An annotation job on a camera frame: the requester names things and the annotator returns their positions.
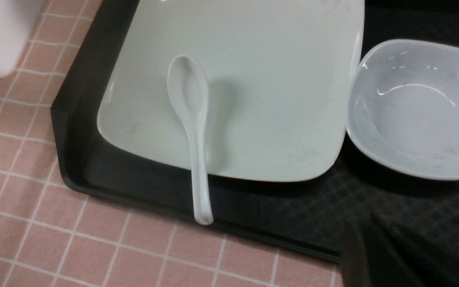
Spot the black serving tray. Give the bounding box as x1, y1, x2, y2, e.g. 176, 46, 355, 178
51, 0, 459, 262

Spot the large white plastic bin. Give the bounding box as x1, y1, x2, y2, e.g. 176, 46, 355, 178
0, 0, 46, 79

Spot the large white square plate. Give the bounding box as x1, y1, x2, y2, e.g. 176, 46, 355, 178
97, 0, 365, 182

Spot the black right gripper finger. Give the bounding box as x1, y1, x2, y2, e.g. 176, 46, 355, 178
339, 214, 459, 287

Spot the small white bowl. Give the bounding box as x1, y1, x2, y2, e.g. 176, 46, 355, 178
346, 39, 459, 181

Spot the white ceramic soup spoon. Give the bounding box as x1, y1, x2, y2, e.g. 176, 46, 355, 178
167, 55, 214, 226

